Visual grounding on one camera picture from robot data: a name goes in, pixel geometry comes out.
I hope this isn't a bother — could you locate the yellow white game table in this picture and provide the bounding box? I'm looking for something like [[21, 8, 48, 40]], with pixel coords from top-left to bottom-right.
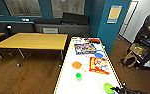
[[52, 36, 127, 94]]

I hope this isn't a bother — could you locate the brown bag on floor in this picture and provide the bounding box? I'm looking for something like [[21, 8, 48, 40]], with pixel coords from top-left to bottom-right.
[[120, 52, 138, 69]]

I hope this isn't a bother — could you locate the colourful board game box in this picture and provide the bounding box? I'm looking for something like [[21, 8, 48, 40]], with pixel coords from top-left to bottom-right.
[[73, 42, 97, 56], [88, 56, 111, 76]]

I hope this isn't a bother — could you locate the round blue plate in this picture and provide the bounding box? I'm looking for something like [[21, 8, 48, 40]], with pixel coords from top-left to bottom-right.
[[93, 50, 107, 60]]

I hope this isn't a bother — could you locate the cardboard box on cart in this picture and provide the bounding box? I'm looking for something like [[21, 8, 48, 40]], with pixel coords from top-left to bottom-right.
[[130, 43, 149, 57]]

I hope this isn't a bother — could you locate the small red flat item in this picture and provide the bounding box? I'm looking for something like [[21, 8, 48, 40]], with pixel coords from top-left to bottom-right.
[[88, 37, 102, 45]]

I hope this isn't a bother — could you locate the small white table item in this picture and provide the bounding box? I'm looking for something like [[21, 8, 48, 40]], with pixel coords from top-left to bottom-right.
[[71, 36, 84, 43]]

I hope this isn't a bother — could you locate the long dark grey sofa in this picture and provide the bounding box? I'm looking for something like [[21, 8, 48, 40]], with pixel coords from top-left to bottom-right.
[[0, 12, 92, 38]]

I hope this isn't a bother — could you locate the white sofa label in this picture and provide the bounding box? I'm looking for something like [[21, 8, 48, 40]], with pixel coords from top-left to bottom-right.
[[42, 27, 60, 34]]

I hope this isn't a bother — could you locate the yellow wall poster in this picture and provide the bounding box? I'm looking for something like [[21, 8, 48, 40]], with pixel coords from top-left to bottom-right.
[[106, 3, 123, 25]]

